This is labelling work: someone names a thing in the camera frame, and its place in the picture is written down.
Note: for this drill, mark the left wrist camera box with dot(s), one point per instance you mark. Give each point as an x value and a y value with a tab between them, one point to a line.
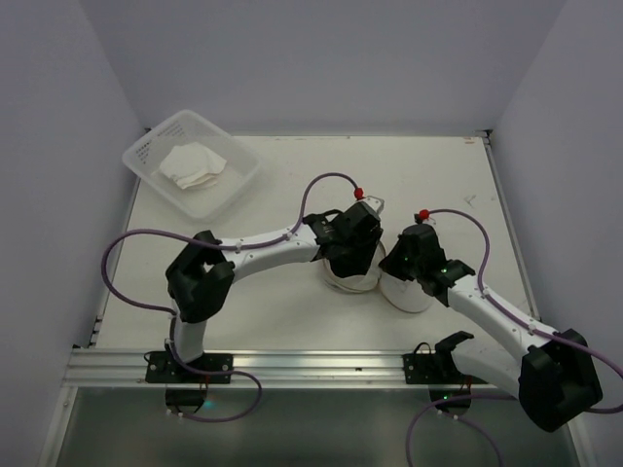
375	203

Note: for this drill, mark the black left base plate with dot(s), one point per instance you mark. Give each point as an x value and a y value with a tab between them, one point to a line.
162	368

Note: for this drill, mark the round white mesh laundry bag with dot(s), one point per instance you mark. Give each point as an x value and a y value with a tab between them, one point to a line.
406	296

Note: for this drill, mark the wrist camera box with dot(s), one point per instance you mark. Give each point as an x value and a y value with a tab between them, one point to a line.
375	203
424	217

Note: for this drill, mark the aluminium mounting rail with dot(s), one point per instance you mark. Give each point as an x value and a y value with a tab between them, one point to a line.
93	368

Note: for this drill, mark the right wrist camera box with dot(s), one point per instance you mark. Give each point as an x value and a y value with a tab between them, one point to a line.
424	217

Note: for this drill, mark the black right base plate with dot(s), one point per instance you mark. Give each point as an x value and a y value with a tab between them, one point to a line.
430	368

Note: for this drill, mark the white bra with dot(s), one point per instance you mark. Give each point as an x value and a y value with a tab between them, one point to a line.
190	166

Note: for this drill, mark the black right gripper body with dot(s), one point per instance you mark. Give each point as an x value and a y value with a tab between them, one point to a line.
406	254

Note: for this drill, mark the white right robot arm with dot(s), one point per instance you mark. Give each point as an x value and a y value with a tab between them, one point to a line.
548	372

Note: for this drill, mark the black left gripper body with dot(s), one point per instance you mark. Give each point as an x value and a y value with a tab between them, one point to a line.
354	260

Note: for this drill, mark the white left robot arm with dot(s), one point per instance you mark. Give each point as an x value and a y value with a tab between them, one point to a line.
201	276

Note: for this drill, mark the white plastic basket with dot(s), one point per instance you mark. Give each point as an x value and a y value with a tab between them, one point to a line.
186	126

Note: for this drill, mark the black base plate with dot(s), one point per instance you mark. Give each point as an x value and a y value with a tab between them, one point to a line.
162	368
430	368

